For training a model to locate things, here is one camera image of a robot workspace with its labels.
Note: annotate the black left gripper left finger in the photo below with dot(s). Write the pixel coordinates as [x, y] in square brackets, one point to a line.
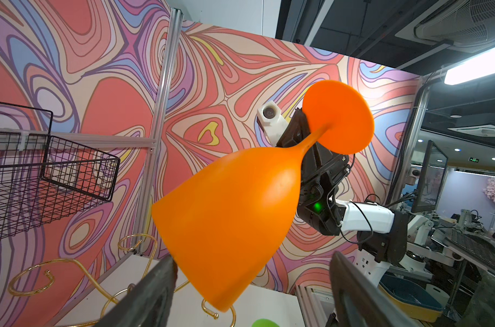
[149, 303]

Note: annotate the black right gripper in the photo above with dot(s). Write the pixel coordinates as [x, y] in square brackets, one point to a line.
[321, 170]

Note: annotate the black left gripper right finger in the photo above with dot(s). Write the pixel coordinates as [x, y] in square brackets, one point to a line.
[357, 301]

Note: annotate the green wine glass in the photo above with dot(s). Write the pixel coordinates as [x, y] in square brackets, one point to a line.
[264, 323]

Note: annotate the orange front wine glass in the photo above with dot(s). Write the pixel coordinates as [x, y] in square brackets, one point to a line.
[225, 223]

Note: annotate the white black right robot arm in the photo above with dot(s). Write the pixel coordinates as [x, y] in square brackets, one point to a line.
[380, 231]

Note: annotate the computer monitor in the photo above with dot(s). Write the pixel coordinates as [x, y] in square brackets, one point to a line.
[431, 179]

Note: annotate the black keyboard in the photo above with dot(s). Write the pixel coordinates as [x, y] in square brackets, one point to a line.
[471, 248]

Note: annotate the ceiling strip light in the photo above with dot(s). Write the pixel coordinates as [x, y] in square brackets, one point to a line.
[473, 68]

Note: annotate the ceiling air conditioner vent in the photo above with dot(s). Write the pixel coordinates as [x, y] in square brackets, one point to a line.
[467, 26]

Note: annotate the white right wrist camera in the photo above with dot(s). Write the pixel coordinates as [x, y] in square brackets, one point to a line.
[272, 122]

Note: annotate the black wire basket back wall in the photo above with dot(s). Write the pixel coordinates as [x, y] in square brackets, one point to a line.
[43, 177]

